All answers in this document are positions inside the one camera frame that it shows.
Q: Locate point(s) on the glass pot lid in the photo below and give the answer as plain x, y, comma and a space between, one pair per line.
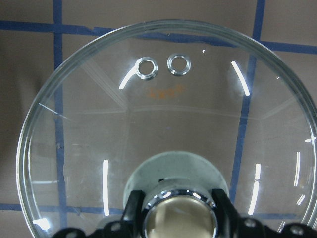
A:
173, 108

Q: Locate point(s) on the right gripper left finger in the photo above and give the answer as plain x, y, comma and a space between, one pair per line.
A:
128, 226

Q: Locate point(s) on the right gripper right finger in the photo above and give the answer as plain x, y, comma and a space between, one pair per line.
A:
232, 225

